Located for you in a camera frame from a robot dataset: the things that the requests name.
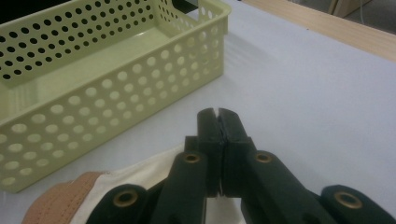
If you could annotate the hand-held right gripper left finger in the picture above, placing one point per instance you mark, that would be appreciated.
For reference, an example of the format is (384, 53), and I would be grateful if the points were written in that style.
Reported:
(214, 161)

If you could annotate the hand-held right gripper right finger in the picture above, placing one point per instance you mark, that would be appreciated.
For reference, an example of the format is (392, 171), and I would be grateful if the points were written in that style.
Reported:
(233, 161)

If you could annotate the cream baby bodysuit brown trim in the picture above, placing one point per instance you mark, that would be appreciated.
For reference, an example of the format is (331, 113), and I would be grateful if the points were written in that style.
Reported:
(140, 177)

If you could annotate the pale green perforated plastic basket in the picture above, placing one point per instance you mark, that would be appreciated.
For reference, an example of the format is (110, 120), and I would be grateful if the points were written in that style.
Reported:
(93, 62)

